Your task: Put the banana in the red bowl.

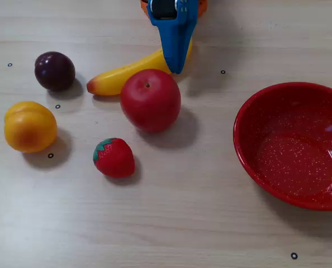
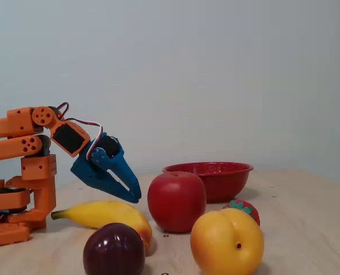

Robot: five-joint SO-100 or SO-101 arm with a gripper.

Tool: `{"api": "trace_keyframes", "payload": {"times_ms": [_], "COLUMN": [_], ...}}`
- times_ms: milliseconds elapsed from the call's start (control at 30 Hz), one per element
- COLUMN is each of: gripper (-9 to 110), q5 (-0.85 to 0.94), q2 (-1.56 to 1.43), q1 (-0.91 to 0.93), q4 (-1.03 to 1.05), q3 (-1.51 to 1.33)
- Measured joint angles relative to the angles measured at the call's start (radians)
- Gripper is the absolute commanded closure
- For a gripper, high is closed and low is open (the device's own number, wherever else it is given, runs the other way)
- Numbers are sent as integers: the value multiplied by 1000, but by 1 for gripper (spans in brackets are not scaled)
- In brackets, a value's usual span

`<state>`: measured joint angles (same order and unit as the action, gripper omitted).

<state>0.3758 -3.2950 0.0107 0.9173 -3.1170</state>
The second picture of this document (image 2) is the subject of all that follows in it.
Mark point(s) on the blue gripper black motor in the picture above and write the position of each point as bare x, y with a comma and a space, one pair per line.
87, 172

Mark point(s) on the red speckled enamel bowl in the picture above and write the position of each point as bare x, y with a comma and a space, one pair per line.
224, 183

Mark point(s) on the red toy strawberry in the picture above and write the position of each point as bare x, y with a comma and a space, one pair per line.
251, 210

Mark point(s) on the red toy apple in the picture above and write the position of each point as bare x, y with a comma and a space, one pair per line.
175, 200

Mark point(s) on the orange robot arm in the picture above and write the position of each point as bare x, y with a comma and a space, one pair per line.
15, 149

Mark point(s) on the yellow toy banana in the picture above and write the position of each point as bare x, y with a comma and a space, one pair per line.
101, 213

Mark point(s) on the orange yellow toy peach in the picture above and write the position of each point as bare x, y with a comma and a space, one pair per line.
224, 243

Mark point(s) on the dark purple toy plum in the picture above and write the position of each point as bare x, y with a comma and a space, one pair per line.
112, 252

